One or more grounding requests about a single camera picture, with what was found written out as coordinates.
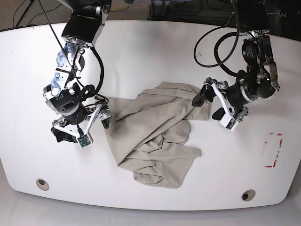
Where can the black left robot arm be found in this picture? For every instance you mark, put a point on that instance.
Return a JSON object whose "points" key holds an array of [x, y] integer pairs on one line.
{"points": [[259, 80]]}

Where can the right table grommet hole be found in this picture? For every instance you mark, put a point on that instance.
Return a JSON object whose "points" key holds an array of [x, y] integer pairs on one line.
{"points": [[248, 195]]}

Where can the left table grommet hole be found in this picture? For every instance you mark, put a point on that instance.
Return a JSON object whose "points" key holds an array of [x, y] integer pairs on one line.
{"points": [[42, 184]]}

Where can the red tape rectangle marking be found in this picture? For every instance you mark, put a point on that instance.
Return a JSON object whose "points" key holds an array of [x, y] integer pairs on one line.
{"points": [[272, 147]]}

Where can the table grommet hole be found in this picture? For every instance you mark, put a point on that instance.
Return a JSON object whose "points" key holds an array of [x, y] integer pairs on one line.
{"points": [[42, 184], [248, 195]]}

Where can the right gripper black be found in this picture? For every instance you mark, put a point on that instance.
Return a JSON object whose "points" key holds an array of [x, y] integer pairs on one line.
{"points": [[77, 116]]}

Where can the beige t-shirt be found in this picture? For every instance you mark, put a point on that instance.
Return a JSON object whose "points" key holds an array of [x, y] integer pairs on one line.
{"points": [[148, 134]]}

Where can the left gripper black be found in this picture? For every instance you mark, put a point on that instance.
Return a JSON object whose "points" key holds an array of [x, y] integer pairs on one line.
{"points": [[207, 94]]}

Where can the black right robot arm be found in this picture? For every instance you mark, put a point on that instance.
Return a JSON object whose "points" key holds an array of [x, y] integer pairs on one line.
{"points": [[81, 32]]}

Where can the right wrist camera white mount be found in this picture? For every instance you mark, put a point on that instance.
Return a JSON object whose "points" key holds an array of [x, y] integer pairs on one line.
{"points": [[82, 132]]}

